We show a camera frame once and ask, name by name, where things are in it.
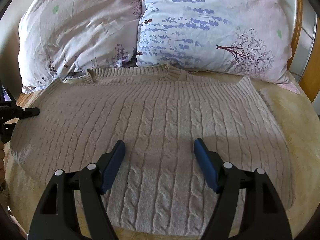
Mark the wooden framed glass door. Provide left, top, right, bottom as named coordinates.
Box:
left=299, top=17, right=320, bottom=103

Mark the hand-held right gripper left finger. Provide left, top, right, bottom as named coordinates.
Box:
left=28, top=139, right=126, bottom=240

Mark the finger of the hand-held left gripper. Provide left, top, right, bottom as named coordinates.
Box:
left=14, top=107, right=40, bottom=120

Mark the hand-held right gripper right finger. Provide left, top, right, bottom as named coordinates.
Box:
left=194, top=137, right=293, bottom=240

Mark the blue floral tree print pillow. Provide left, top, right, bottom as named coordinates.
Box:
left=136, top=0, right=300, bottom=94

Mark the yellow patterned bed sheet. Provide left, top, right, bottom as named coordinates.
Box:
left=5, top=72, right=320, bottom=240

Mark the wooden headboard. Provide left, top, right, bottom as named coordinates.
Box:
left=287, top=0, right=304, bottom=73

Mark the pink floral pillow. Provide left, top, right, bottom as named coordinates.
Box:
left=18, top=0, right=143, bottom=94

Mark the beige cable knit sweater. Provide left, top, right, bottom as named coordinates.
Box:
left=10, top=64, right=297, bottom=237

